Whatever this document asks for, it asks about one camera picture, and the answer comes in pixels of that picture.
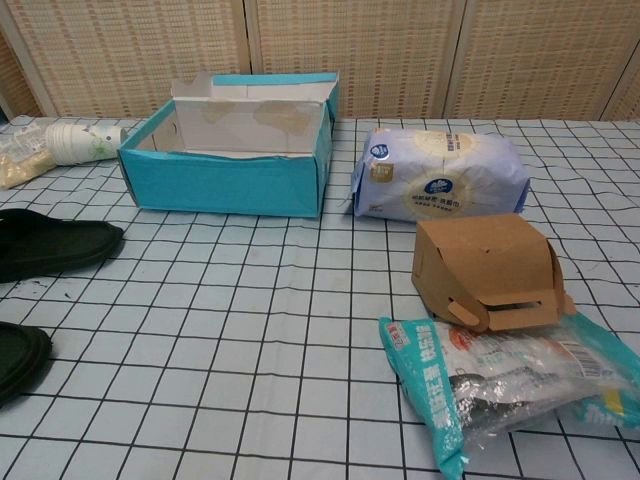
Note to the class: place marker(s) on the teal cardboard shoe box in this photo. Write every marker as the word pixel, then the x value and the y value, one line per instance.
pixel 225 185

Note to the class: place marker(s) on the brown cardboard carton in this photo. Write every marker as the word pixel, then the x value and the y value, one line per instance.
pixel 480 260

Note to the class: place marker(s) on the woven bamboo folding screen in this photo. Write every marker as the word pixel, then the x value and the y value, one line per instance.
pixel 375 50

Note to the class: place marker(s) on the stacked white paper cups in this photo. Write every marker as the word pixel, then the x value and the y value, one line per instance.
pixel 85 145

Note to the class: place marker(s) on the clear bag with beige contents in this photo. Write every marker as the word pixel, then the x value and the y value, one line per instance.
pixel 20 167

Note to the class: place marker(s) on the white black checkered tablecloth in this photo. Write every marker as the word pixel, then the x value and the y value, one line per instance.
pixel 250 325

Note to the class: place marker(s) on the pale blue tissue pack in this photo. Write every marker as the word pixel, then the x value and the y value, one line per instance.
pixel 450 170

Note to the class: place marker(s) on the black slipper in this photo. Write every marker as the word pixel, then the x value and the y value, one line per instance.
pixel 20 360
pixel 60 245

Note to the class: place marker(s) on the teal clear plastic bag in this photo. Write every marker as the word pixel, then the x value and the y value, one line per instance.
pixel 425 380

